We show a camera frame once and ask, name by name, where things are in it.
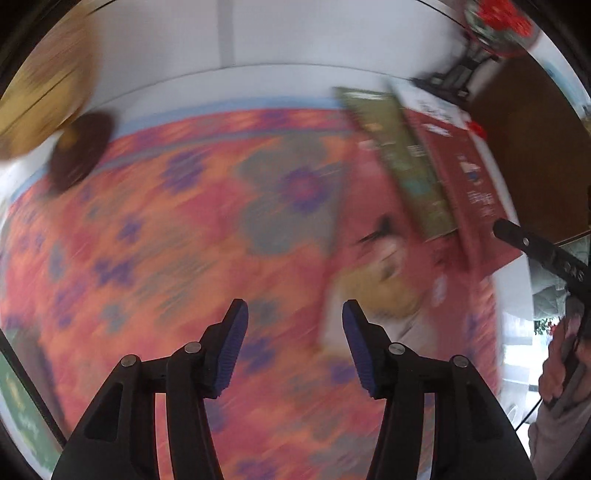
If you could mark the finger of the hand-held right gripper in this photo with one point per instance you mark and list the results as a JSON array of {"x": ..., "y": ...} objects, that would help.
[{"x": 521, "y": 240}]

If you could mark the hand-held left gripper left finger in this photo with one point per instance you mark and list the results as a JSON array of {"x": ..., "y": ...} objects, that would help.
[{"x": 233, "y": 346}]

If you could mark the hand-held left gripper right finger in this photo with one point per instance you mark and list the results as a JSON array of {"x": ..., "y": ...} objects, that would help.
[{"x": 360, "y": 350}]

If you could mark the salmon book with calligrapher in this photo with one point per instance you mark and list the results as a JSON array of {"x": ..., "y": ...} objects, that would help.
[{"x": 397, "y": 286}]

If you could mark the dark red book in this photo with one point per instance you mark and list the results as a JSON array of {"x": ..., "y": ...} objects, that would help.
[{"x": 466, "y": 184}]

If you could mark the pale book with brown animal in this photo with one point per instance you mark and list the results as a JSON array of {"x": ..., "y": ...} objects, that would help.
[{"x": 429, "y": 104}]

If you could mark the person's right forearm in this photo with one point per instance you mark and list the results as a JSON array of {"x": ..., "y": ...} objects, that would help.
[{"x": 558, "y": 443}]

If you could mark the person's right hand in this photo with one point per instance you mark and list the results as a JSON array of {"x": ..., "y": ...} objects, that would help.
[{"x": 551, "y": 374}]

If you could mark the grey quilted cushion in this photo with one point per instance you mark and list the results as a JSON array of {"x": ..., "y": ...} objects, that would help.
[{"x": 549, "y": 295}]

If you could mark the brown wooden cabinet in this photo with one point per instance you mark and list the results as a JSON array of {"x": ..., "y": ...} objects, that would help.
[{"x": 521, "y": 152}]

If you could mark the small red ornament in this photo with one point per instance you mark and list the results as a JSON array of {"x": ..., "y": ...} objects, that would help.
[{"x": 479, "y": 130}]

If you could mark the orange floral table mat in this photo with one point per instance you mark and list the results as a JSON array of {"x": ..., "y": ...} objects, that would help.
[{"x": 161, "y": 230}]

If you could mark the green leaf-pattern book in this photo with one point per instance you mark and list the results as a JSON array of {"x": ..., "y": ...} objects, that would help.
[
  {"x": 21, "y": 406},
  {"x": 401, "y": 157}
]

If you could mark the antique yellow globe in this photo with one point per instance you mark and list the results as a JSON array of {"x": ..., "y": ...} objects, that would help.
[{"x": 41, "y": 92}]

